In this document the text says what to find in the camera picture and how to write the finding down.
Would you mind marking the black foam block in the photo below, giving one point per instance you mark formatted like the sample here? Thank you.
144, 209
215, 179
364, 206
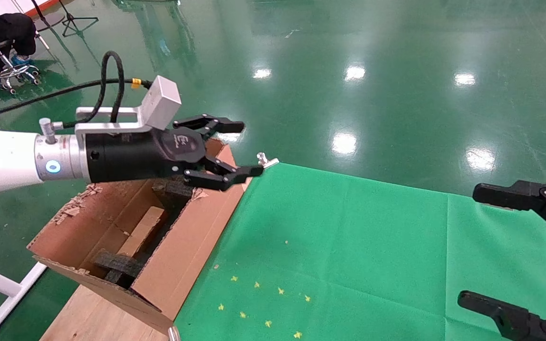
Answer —
119, 264
173, 192

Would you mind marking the large open cardboard carton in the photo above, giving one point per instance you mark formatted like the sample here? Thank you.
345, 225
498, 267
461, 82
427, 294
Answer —
192, 246

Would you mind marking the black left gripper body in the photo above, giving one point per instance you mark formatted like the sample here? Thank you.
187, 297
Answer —
131, 156

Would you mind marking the white board with orange edge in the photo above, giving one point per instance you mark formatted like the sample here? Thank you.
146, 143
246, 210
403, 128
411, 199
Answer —
17, 5

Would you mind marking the green cloth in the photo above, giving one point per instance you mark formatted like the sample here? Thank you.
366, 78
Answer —
386, 255

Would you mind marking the small brown cardboard box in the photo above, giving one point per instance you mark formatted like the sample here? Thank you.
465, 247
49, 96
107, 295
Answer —
142, 232

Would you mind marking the black tripod stand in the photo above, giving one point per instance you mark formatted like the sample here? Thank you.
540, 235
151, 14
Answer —
71, 21

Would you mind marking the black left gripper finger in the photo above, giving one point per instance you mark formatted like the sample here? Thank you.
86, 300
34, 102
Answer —
228, 177
221, 126

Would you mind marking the white metal frame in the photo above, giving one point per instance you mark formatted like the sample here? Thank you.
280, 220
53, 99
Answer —
3, 293

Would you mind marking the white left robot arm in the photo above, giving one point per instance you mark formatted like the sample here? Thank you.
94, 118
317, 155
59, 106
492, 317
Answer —
3, 161

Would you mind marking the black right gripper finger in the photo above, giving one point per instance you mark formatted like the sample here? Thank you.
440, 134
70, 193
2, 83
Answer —
514, 322
514, 194

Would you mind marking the person in black clothes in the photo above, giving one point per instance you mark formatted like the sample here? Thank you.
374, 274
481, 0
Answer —
7, 28

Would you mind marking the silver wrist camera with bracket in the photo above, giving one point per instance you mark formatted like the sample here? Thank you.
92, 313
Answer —
161, 102

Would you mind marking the chrome wheeled stool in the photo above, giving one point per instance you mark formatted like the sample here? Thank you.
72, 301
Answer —
14, 71

